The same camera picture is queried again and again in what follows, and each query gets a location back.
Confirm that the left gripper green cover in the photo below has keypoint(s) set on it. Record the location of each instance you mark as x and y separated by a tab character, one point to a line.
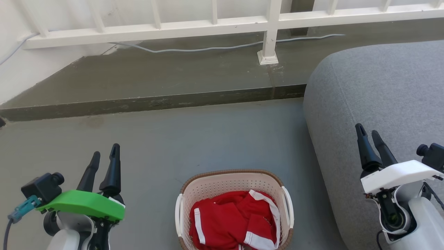
81	205

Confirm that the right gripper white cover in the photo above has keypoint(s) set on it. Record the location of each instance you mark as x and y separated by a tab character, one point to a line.
395	177

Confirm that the red garment with white stripes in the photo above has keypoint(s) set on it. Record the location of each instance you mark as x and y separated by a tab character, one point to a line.
229	218

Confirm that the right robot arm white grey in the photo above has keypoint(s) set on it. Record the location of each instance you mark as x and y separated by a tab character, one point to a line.
428	222

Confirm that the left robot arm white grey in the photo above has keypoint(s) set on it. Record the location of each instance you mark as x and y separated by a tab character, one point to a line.
67	236

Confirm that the grey fabric sofa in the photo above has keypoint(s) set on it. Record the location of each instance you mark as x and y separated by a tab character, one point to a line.
381	90

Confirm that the beige perforated laundry basket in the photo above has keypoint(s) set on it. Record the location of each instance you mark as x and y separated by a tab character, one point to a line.
225	182

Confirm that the white railing fence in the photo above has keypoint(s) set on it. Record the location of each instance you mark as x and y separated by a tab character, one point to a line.
270	24

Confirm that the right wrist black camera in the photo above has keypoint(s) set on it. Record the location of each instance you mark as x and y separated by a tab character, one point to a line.
433	156

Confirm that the wrist black camera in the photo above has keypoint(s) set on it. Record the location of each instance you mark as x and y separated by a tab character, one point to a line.
433	156
43	187

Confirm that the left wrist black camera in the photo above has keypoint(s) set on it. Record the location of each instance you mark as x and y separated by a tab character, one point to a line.
43	187

